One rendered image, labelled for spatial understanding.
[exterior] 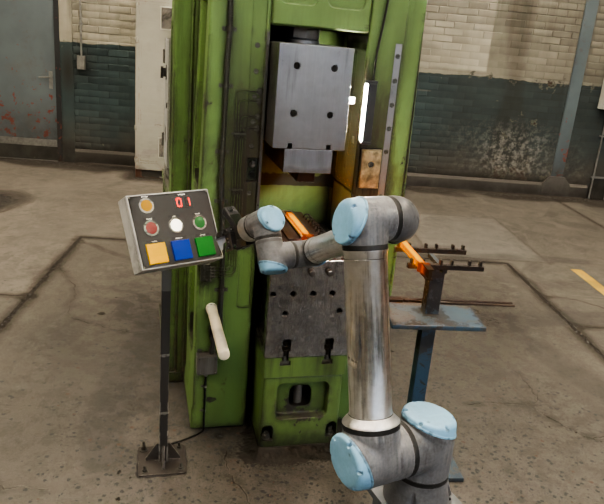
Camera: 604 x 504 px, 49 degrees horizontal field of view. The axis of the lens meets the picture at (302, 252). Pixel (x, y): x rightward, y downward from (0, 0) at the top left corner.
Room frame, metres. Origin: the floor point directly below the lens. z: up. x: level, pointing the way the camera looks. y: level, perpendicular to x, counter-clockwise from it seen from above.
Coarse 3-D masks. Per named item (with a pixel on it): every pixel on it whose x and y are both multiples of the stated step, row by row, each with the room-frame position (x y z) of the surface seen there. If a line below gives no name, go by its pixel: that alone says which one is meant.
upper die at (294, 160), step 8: (264, 152) 3.01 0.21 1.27; (272, 152) 2.84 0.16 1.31; (280, 152) 2.68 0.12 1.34; (288, 152) 2.62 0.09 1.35; (296, 152) 2.63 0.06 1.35; (304, 152) 2.63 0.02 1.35; (312, 152) 2.64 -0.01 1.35; (320, 152) 2.65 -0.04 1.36; (328, 152) 2.66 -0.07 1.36; (272, 160) 2.82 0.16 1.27; (280, 160) 2.67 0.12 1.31; (288, 160) 2.62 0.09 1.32; (296, 160) 2.63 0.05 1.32; (304, 160) 2.64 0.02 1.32; (312, 160) 2.64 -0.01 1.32; (320, 160) 2.65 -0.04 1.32; (328, 160) 2.66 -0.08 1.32; (280, 168) 2.66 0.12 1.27; (288, 168) 2.62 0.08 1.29; (296, 168) 2.63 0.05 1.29; (304, 168) 2.64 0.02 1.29; (312, 168) 2.64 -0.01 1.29; (320, 168) 2.65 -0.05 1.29; (328, 168) 2.66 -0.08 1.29
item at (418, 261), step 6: (402, 246) 2.68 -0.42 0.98; (408, 246) 2.65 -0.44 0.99; (408, 252) 2.59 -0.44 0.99; (414, 252) 2.57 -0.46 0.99; (414, 258) 2.51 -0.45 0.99; (420, 258) 2.50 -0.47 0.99; (420, 264) 2.42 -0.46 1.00; (426, 264) 2.40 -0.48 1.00; (420, 270) 2.42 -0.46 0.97; (426, 270) 2.37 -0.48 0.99; (432, 270) 2.34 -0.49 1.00; (426, 276) 2.36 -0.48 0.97
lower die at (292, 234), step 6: (282, 210) 3.04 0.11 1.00; (288, 210) 3.05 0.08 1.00; (300, 216) 2.99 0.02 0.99; (288, 222) 2.87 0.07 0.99; (300, 222) 2.85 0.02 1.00; (306, 222) 2.89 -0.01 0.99; (282, 228) 2.77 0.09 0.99; (288, 228) 2.78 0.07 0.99; (294, 228) 2.75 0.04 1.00; (306, 228) 2.77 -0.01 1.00; (282, 234) 2.71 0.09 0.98; (288, 234) 2.69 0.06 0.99; (294, 234) 2.69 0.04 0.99; (300, 234) 2.67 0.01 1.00; (288, 240) 2.63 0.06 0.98; (294, 240) 2.63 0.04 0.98; (300, 240) 2.64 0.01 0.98
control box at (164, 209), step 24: (168, 192) 2.40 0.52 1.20; (192, 192) 2.46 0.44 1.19; (144, 216) 2.29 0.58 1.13; (168, 216) 2.35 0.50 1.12; (192, 216) 2.41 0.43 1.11; (144, 240) 2.25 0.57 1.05; (168, 240) 2.30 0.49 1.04; (192, 240) 2.36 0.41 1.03; (144, 264) 2.20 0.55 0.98; (168, 264) 2.26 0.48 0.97; (192, 264) 2.36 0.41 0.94
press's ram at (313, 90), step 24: (288, 48) 2.61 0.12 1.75; (312, 48) 2.63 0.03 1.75; (336, 48) 2.66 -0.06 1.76; (288, 72) 2.61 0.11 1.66; (312, 72) 2.64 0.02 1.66; (336, 72) 2.66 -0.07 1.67; (288, 96) 2.61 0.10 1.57; (312, 96) 2.64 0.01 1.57; (336, 96) 2.66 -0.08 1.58; (288, 120) 2.62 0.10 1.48; (312, 120) 2.64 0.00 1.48; (336, 120) 2.67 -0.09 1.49; (288, 144) 2.68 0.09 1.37; (312, 144) 2.64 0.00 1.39; (336, 144) 2.67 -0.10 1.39
